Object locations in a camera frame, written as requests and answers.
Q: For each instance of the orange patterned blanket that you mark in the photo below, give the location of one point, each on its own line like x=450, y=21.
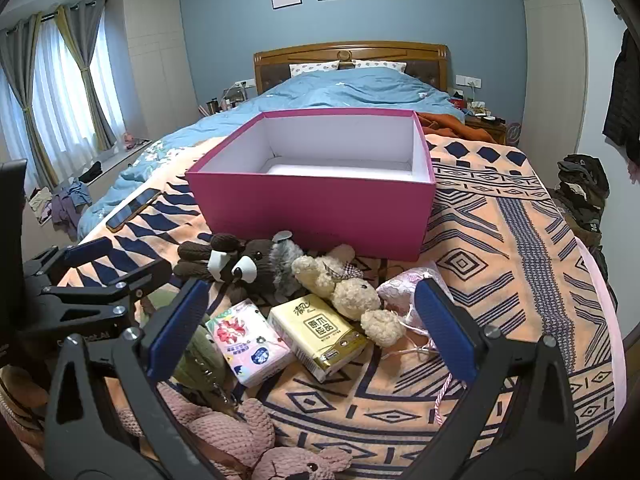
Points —
x=500, y=260

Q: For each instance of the black smartphone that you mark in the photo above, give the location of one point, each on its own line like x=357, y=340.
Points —
x=133, y=210

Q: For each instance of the pile of dark clothes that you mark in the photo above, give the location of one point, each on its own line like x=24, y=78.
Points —
x=582, y=195

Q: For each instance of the white wall socket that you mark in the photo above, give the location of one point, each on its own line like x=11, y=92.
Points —
x=245, y=83
x=468, y=81

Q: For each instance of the brown raccoon plush toy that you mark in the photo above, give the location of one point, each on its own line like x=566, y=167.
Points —
x=260, y=256

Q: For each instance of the rust orange cloth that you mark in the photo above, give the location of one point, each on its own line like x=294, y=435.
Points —
x=450, y=127

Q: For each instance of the cluttered bedside table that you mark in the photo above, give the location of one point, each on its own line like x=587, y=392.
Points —
x=225, y=102

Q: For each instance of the pink cardboard box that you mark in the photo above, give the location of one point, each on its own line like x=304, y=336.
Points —
x=310, y=210

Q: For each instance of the grey and yellow curtain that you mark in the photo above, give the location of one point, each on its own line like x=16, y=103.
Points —
x=20, y=90
x=85, y=60

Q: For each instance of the person's left forearm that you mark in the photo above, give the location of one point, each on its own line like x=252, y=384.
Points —
x=20, y=395

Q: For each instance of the small pink object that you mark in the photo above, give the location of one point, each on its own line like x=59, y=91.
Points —
x=130, y=141

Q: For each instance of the pink floral tissue pack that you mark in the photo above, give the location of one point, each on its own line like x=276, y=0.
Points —
x=250, y=346

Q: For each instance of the wooden nightstand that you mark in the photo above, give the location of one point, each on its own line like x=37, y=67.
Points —
x=487, y=130

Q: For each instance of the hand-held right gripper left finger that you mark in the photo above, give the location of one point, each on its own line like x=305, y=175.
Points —
x=175, y=322

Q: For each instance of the wooden bed headboard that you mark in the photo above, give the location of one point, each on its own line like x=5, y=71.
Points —
x=272, y=65

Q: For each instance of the white sheer curtain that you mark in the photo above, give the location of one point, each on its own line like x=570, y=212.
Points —
x=55, y=105

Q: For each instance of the pink knitted plush bear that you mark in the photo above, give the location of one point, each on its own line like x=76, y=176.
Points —
x=220, y=431

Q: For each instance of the black garment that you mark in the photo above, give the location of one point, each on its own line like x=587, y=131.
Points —
x=90, y=171

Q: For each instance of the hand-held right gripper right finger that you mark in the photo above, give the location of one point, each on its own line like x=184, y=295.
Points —
x=445, y=330

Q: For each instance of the yellow tissue pack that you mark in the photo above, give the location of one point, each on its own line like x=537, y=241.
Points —
x=320, y=336

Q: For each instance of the clothes heap on floor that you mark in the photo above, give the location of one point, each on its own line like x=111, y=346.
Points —
x=65, y=200

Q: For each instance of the blue floral duvet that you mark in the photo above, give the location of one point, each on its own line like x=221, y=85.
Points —
x=350, y=91

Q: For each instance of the pink bed sheet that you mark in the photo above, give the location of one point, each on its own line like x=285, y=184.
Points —
x=607, y=310

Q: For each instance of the black hanging jacket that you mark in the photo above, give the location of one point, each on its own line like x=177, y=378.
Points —
x=622, y=100

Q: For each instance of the cream teddy bear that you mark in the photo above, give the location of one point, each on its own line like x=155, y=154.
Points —
x=355, y=296

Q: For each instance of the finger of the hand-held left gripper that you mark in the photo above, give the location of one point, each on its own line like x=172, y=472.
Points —
x=145, y=275
x=85, y=255

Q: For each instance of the white patterned pillow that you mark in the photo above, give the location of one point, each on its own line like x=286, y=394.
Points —
x=315, y=68
x=380, y=64

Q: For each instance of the green plush toy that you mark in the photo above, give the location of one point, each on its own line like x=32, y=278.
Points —
x=200, y=361

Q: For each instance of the beige wardrobe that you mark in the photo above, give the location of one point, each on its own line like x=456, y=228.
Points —
x=550, y=75
x=155, y=60

